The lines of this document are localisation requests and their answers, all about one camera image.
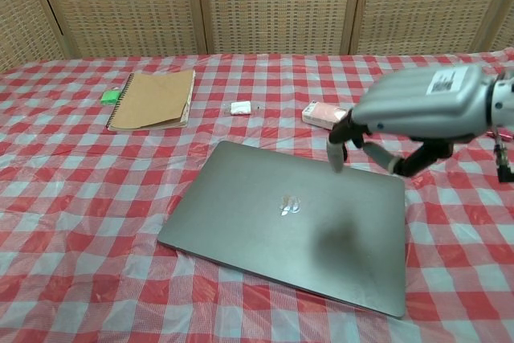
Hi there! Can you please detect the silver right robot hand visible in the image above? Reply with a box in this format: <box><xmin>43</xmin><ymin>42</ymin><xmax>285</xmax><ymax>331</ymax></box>
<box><xmin>325</xmin><ymin>64</ymin><xmax>494</xmax><ymax>178</ymax></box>

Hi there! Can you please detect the silver laptop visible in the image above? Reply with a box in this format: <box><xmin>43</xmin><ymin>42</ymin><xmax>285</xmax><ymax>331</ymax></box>
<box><xmin>157</xmin><ymin>141</ymin><xmax>406</xmax><ymax>319</ymax></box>

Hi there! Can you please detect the pink tissue pack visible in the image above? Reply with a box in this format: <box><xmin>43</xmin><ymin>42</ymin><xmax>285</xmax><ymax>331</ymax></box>
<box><xmin>301</xmin><ymin>102</ymin><xmax>353</xmax><ymax>130</ymax></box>

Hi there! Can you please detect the white packet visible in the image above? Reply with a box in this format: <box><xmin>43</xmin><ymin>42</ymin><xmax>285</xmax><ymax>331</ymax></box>
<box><xmin>229</xmin><ymin>100</ymin><xmax>252</xmax><ymax>116</ymax></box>

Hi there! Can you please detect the red checkered tablecloth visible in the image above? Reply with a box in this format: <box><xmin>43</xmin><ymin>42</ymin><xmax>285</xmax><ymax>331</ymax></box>
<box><xmin>0</xmin><ymin>47</ymin><xmax>514</xmax><ymax>343</ymax></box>

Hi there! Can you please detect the woven bamboo folding screen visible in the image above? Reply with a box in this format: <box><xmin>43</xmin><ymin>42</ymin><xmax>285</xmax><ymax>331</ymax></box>
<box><xmin>0</xmin><ymin>0</ymin><xmax>514</xmax><ymax>74</ymax></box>

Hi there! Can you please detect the brown spiral notebook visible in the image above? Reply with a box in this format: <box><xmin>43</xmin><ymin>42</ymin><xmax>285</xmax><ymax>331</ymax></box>
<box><xmin>106</xmin><ymin>69</ymin><xmax>197</xmax><ymax>133</ymax></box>

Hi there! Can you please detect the green eraser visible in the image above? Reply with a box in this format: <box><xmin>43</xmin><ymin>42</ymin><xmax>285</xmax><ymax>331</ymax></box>
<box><xmin>100</xmin><ymin>88</ymin><xmax>122</xmax><ymax>105</ymax></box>

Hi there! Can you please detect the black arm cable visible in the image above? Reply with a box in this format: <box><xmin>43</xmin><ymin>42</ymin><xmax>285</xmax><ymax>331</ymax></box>
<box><xmin>485</xmin><ymin>125</ymin><xmax>514</xmax><ymax>184</ymax></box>

